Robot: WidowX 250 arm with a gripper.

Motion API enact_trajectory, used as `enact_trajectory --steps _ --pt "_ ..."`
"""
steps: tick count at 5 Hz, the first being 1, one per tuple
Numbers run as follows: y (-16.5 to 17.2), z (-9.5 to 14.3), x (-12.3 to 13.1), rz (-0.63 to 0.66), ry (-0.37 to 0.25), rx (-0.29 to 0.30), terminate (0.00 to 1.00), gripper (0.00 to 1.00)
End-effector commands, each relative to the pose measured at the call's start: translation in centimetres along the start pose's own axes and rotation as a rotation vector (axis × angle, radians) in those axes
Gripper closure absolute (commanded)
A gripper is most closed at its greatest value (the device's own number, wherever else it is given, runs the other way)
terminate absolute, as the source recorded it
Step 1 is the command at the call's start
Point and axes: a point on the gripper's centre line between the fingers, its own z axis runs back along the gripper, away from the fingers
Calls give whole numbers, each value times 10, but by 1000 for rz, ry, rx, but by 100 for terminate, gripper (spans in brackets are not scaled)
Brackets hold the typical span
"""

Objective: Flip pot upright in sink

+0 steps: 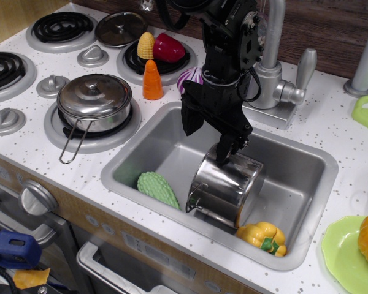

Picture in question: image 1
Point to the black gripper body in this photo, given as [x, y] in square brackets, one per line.
[221, 106]

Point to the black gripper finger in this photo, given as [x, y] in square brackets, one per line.
[192, 119]
[229, 145]

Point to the stainless steel pot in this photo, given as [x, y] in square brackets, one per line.
[226, 192]

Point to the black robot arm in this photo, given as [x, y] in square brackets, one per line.
[230, 37]

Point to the silver toy sink basin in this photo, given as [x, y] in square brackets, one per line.
[274, 180]

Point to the steel pot lid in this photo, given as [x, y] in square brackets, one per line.
[120, 29]

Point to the purple striped toy onion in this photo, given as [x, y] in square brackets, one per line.
[192, 74]

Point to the orange toy carrot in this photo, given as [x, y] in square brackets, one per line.
[152, 85]

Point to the silver toy faucet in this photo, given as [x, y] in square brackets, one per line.
[279, 98]

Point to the green toy bitter gourd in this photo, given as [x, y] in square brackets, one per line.
[155, 185]

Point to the red toy pepper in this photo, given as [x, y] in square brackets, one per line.
[168, 49]

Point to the back right black burner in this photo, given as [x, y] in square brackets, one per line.
[131, 67]

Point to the black burner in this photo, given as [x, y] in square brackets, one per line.
[131, 67]
[17, 74]
[62, 32]

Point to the yellow toy corn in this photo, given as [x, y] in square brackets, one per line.
[145, 46]

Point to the hanging steel strainer spoon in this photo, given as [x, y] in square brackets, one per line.
[262, 25]

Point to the yellow toy bell pepper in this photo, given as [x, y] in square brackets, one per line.
[265, 236]

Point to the steel saucepan with lid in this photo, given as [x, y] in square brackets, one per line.
[94, 103]

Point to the front burner under saucepan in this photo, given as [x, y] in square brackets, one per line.
[53, 126]

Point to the silver stove knob back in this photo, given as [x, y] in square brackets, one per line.
[94, 56]

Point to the silver stove knob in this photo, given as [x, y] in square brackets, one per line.
[49, 87]
[11, 120]
[94, 56]

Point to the silver stove knob middle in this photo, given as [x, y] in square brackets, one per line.
[49, 87]

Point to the back left black burner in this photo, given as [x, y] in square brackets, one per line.
[62, 32]

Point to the silver oven knob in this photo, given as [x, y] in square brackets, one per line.
[35, 199]

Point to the light green plate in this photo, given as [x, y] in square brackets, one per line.
[342, 256]

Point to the silver stove knob front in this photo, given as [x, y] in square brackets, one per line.
[11, 120]

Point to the far left black burner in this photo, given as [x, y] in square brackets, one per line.
[17, 74]

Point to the blue clamp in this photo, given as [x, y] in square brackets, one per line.
[18, 251]

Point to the orange tape piece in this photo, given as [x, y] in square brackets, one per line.
[28, 278]

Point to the silver oven door handle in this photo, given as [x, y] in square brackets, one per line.
[113, 271]

